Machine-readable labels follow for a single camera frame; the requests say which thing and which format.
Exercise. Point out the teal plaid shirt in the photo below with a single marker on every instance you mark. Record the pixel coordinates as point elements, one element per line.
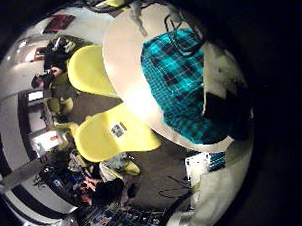
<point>176,85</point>

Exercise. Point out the yellow-green chair with grey cloth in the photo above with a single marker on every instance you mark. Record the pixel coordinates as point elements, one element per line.
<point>126,167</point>

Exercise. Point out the yellow chair with label sticker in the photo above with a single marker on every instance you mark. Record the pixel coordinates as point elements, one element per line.
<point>105,141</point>

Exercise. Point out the plain yellow chair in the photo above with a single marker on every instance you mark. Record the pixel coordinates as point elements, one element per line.
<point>86,70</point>
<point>115,2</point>

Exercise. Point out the seated person in dark clothes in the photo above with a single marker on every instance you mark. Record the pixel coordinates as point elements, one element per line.
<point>105,192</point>

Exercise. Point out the bright monitor screen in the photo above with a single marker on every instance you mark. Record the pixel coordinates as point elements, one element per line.
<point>35,95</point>
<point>45,140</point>

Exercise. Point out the standing person holding camera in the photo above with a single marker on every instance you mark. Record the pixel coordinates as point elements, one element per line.
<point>56,74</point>

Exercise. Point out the dark red wall panel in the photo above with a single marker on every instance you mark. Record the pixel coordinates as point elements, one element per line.
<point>58,22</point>

